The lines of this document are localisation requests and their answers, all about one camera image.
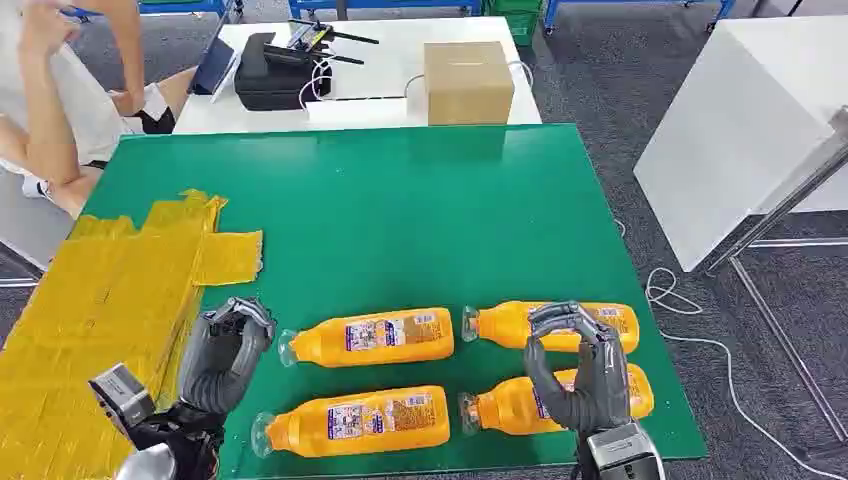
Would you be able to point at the orange bottle with Tide label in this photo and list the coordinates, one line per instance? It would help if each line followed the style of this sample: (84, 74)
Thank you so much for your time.
(371, 338)

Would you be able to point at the orange detergent bottle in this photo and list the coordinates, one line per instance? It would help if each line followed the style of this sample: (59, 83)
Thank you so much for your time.
(358, 424)
(503, 407)
(503, 324)

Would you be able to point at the person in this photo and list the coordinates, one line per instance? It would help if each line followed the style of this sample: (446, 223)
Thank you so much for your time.
(40, 119)

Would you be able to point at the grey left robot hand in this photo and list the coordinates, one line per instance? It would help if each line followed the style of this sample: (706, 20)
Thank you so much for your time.
(212, 371)

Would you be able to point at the large white table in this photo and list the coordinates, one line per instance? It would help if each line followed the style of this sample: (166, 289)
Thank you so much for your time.
(729, 132)

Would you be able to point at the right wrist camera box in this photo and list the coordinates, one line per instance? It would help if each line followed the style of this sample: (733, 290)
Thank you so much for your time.
(623, 454)

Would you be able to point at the green crate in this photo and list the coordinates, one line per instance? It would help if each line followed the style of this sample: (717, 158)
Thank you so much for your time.
(517, 23)

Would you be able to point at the green table mat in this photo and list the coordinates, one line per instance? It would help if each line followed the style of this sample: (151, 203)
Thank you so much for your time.
(397, 232)

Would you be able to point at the brown cardboard box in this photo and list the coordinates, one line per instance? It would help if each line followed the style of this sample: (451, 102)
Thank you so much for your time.
(467, 86)

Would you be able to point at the steel table leg frame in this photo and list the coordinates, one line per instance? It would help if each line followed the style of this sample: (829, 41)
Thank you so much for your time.
(782, 208)

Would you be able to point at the white bench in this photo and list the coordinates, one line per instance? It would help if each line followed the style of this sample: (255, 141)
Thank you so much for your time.
(26, 225)

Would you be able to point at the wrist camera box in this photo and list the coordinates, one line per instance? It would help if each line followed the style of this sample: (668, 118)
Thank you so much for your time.
(122, 397)
(623, 454)

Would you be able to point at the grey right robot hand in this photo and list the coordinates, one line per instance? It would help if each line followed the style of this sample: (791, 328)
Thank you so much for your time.
(596, 391)

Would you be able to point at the black remote controller with antennas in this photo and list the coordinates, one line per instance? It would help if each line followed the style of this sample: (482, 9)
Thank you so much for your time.
(305, 40)

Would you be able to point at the dark tablet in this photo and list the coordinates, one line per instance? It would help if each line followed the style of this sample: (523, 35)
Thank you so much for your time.
(212, 69)

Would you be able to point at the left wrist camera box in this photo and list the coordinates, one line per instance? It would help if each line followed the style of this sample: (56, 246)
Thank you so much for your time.
(122, 397)

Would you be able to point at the black carry case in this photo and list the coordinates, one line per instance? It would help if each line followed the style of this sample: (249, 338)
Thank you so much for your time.
(265, 86)

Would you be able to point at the blue metal frame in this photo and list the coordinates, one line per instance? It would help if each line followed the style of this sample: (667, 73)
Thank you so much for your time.
(384, 5)
(185, 6)

